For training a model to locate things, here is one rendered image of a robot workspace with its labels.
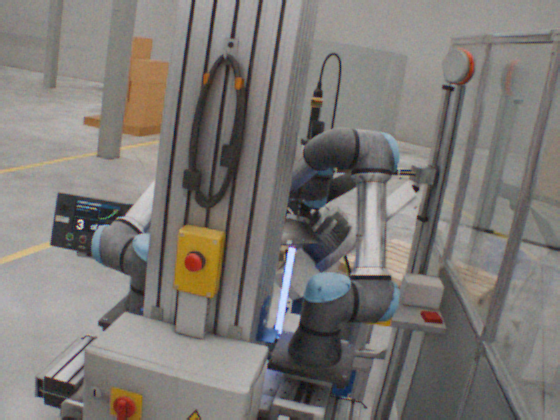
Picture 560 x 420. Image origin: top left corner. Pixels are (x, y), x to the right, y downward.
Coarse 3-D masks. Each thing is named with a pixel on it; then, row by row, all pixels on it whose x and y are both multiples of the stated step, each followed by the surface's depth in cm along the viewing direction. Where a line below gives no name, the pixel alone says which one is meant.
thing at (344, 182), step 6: (342, 174) 229; (348, 174) 232; (330, 180) 234; (336, 180) 236; (342, 180) 238; (348, 180) 240; (330, 186) 242; (336, 186) 243; (342, 186) 244; (348, 186) 245; (354, 186) 247; (330, 192) 247; (336, 192) 248; (342, 192) 249; (330, 198) 251; (336, 198) 252
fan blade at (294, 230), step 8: (288, 224) 238; (296, 224) 239; (304, 224) 241; (288, 232) 231; (296, 232) 232; (304, 232) 233; (312, 232) 234; (296, 240) 225; (312, 240) 225; (320, 240) 225
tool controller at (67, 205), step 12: (60, 192) 210; (60, 204) 209; (72, 204) 210; (84, 204) 209; (96, 204) 209; (108, 204) 209; (120, 204) 209; (132, 204) 218; (60, 216) 210; (72, 216) 210; (84, 216) 209; (96, 216) 209; (108, 216) 209; (120, 216) 209; (60, 228) 210; (72, 228) 210; (96, 228) 209; (60, 240) 210; (72, 240) 210; (84, 252) 210
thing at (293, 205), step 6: (288, 204) 249; (294, 204) 249; (288, 210) 250; (294, 210) 249; (300, 210) 250; (306, 210) 251; (300, 216) 250; (306, 216) 252; (312, 216) 253; (318, 216) 252; (312, 222) 250
